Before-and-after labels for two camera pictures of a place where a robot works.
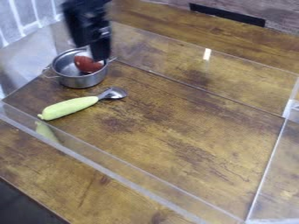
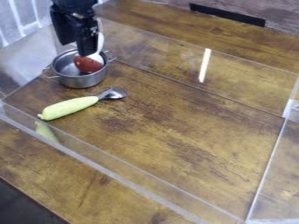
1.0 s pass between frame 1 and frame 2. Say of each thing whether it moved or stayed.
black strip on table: stayed
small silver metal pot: stayed
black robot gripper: moved
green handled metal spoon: stayed
